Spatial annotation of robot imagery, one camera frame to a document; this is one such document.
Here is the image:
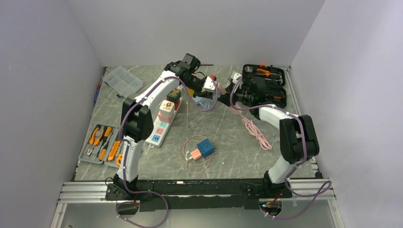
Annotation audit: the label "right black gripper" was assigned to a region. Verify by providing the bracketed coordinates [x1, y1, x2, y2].
[216, 84, 255, 106]

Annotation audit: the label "black tool case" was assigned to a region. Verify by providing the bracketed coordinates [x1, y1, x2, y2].
[240, 64, 287, 108]

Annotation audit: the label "white power strip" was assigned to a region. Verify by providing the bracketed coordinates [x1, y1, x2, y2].
[145, 102, 182, 148]

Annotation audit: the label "blue cube adapter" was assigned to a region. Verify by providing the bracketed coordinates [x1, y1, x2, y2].
[197, 139, 215, 158]

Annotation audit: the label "clear plastic screw box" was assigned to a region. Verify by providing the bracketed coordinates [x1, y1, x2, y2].
[104, 66, 144, 97]

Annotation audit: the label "small pink charger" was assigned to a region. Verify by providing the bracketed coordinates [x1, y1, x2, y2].
[190, 149, 203, 161]

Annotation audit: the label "grey tool case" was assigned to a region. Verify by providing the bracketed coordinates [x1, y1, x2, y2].
[78, 123, 122, 168]

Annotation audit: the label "pink power strip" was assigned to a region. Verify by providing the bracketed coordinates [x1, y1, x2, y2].
[218, 83, 242, 115]

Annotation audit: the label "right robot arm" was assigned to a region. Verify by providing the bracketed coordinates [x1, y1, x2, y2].
[219, 75, 319, 197]

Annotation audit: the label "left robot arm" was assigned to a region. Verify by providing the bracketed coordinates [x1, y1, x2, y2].
[114, 54, 219, 200]

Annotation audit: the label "dark green cube adapter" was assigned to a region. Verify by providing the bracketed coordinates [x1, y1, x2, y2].
[166, 88, 182, 104]

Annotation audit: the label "round tape measure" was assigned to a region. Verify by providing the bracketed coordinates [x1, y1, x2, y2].
[244, 65, 254, 73]

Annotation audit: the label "red cube adapter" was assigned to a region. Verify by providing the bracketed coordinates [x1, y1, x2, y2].
[174, 98, 182, 111]

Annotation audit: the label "orange pliers in black case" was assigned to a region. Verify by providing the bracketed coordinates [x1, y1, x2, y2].
[256, 69, 282, 79]

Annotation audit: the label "white cube adapter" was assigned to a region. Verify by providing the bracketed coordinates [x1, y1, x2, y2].
[159, 100, 175, 118]

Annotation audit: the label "pink cube adapter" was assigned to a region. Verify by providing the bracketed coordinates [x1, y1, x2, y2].
[158, 112, 174, 124]

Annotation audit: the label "blue pen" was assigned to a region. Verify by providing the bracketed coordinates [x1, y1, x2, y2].
[93, 76, 104, 104]

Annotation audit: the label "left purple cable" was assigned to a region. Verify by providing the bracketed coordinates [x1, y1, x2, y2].
[115, 75, 220, 228]

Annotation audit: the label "purple cable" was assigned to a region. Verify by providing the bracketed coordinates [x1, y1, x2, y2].
[229, 75, 333, 220]
[115, 75, 220, 228]

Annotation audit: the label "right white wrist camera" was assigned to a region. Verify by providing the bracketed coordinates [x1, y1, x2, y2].
[230, 71, 242, 84]

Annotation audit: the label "thin pink charging cable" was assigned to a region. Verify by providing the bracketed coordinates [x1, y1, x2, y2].
[178, 135, 212, 175]

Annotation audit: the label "black base frame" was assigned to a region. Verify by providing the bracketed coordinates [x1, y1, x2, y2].
[105, 179, 292, 212]

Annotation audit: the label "aluminium rail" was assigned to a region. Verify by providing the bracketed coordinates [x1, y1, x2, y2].
[58, 179, 336, 203]

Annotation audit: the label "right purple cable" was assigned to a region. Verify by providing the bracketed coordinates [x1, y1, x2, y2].
[229, 75, 333, 220]

